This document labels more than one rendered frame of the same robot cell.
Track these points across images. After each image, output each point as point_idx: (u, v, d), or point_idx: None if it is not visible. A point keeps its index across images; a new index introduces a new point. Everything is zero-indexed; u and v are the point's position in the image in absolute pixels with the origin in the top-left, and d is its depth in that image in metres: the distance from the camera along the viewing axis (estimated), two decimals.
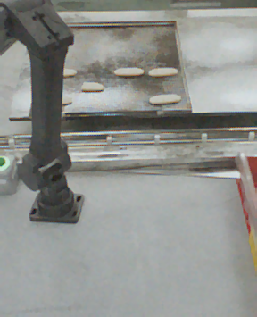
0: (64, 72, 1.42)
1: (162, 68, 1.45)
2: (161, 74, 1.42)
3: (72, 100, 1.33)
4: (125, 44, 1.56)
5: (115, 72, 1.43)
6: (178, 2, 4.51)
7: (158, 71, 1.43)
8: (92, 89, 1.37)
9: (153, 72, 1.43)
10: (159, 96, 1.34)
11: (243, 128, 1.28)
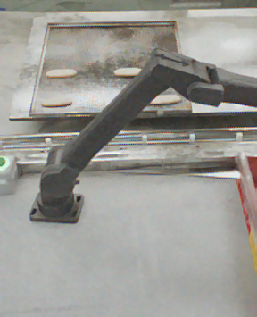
0: (64, 72, 1.42)
1: None
2: None
3: (72, 100, 1.33)
4: (125, 44, 1.56)
5: (115, 72, 1.43)
6: (178, 2, 4.51)
7: None
8: None
9: None
10: (159, 96, 1.34)
11: (243, 128, 1.28)
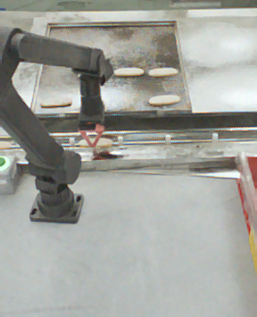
0: (99, 142, 1.22)
1: (162, 68, 1.45)
2: (161, 74, 1.42)
3: (72, 101, 1.33)
4: (125, 44, 1.56)
5: (115, 72, 1.43)
6: (178, 2, 4.51)
7: (158, 71, 1.43)
8: None
9: (153, 72, 1.43)
10: (158, 97, 1.34)
11: (243, 128, 1.28)
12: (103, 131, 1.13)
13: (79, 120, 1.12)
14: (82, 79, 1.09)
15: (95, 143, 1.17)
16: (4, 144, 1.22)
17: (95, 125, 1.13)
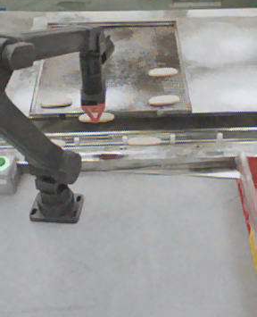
0: (147, 140, 1.23)
1: (162, 68, 1.45)
2: (161, 74, 1.42)
3: (72, 101, 1.33)
4: (125, 44, 1.56)
5: (79, 118, 1.19)
6: (178, 2, 4.51)
7: (158, 71, 1.43)
8: None
9: (153, 72, 1.43)
10: (158, 97, 1.33)
11: (243, 128, 1.28)
12: (105, 106, 1.13)
13: (81, 99, 1.10)
14: (82, 57, 1.07)
15: (97, 118, 1.17)
16: (59, 142, 1.23)
17: (97, 100, 1.13)
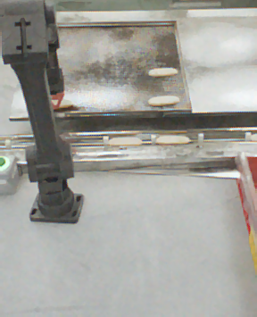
0: None
1: (162, 68, 1.45)
2: (161, 74, 1.42)
3: (72, 103, 1.32)
4: (125, 44, 1.56)
5: (109, 142, 1.23)
6: (178, 2, 4.51)
7: (158, 71, 1.43)
8: None
9: (153, 72, 1.43)
10: (158, 97, 1.33)
11: (243, 128, 1.28)
12: (64, 95, 1.25)
13: None
14: None
15: (58, 104, 1.29)
16: (183, 138, 1.24)
17: None
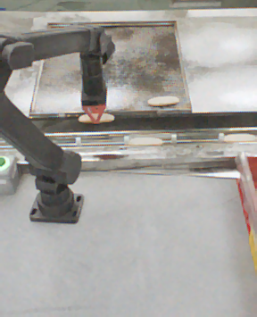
0: None
1: (96, 113, 1.21)
2: (92, 120, 1.18)
3: (162, 142, 1.24)
4: (125, 44, 1.56)
5: (225, 139, 1.24)
6: (178, 2, 4.51)
7: (90, 117, 1.19)
8: None
9: (84, 118, 1.19)
10: (157, 98, 1.33)
11: (243, 128, 1.28)
12: (105, 107, 1.13)
13: (81, 99, 1.10)
14: (83, 57, 1.07)
15: (97, 119, 1.17)
16: None
17: (98, 101, 1.13)
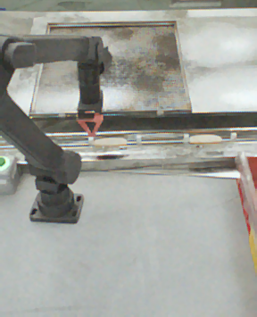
0: None
1: (204, 135, 1.26)
2: (203, 142, 1.23)
3: None
4: (125, 44, 1.56)
5: None
6: (178, 2, 4.51)
7: (199, 138, 1.24)
8: None
9: (194, 139, 1.24)
10: (103, 139, 1.24)
11: (243, 128, 1.28)
12: (102, 120, 1.11)
13: (78, 109, 1.10)
14: (80, 66, 1.07)
15: (94, 132, 1.15)
16: None
17: (95, 114, 1.12)
